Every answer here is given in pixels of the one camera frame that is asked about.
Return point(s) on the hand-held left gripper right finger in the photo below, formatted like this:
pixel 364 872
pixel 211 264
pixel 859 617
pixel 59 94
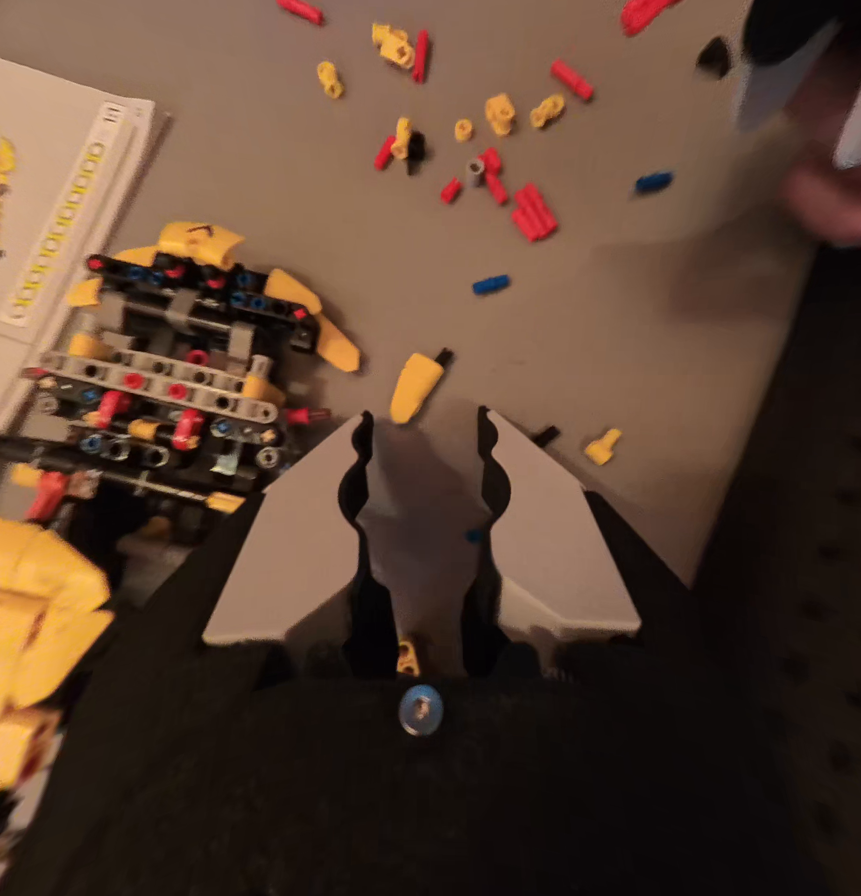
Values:
pixel 563 560

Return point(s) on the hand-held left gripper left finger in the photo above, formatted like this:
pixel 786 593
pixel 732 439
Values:
pixel 283 560

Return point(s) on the small yellow connector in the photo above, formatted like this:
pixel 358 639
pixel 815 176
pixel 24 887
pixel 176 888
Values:
pixel 602 448

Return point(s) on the long yellow holed beam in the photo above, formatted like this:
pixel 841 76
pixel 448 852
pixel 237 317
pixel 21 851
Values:
pixel 407 654

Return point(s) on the yellow black toy car model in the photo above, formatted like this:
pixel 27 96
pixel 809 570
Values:
pixel 157 381

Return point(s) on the small yellow panel piece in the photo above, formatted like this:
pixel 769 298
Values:
pixel 416 381

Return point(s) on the grey desk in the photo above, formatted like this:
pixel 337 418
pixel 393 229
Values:
pixel 577 336

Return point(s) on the black pin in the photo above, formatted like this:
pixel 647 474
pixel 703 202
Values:
pixel 546 435

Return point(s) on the scattered small toy pieces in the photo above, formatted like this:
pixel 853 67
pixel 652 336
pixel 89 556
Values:
pixel 535 213

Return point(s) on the building instruction booklet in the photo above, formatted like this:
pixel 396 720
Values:
pixel 52 126

